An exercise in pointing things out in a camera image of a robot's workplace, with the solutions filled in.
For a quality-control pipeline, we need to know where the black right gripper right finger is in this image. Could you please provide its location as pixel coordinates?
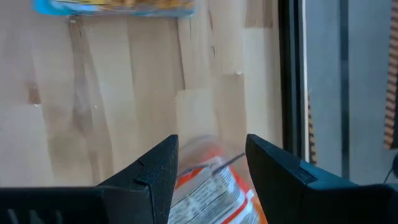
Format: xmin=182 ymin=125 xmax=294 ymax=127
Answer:
xmin=244 ymin=133 xmax=398 ymax=224

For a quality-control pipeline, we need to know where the red-orange spicy noodle pack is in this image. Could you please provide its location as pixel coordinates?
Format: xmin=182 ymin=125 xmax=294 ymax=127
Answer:
xmin=167 ymin=135 xmax=269 ymax=224

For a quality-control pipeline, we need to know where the black floor cable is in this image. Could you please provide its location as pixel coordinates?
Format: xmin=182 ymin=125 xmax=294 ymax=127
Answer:
xmin=382 ymin=167 xmax=394 ymax=185

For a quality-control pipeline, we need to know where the blue Maruchan noodle pack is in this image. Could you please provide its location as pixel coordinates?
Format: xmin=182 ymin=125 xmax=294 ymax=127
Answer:
xmin=32 ymin=0 xmax=196 ymax=18

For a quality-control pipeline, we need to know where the black hazard-striped floor mat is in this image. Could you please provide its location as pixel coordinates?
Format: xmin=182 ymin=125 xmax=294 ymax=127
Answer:
xmin=307 ymin=91 xmax=318 ymax=166
xmin=382 ymin=0 xmax=398 ymax=150

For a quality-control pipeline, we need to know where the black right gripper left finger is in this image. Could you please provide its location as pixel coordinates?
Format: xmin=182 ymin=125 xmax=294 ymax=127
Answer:
xmin=0 ymin=133 xmax=180 ymax=224

